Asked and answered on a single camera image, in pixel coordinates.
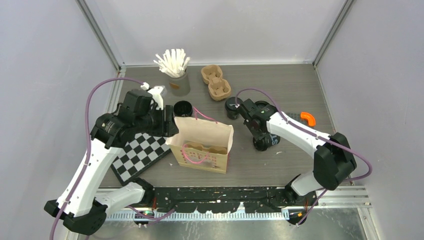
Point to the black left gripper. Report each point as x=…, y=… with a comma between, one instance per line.
x=168, y=126

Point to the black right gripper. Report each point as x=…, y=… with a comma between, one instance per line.
x=259, y=135

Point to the single black coffee cup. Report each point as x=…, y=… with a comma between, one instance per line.
x=232, y=114

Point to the black coffee lid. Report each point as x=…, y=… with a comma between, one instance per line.
x=260, y=144
x=231, y=104

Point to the single brown cup carrier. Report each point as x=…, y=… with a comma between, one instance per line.
x=208, y=149

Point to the paper bag with pink handles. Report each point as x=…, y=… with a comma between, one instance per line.
x=202, y=143

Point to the brown cardboard cup carrier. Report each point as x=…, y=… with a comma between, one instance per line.
x=218, y=87

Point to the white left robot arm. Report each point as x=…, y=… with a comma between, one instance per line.
x=80, y=209

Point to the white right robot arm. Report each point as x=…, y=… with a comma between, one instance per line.
x=332, y=162

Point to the stack of black cups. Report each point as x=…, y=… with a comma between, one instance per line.
x=183, y=108

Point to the black white chessboard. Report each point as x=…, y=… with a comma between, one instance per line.
x=138, y=155

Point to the grey lego baseplate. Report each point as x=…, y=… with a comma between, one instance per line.
x=294, y=116

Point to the grey straw holder cup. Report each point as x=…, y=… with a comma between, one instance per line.
x=179, y=86

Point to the orange small object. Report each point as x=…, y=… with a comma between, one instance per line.
x=308, y=118

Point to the white paper straws bundle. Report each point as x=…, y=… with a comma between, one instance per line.
x=173, y=62

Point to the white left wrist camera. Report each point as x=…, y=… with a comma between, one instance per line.
x=157, y=92

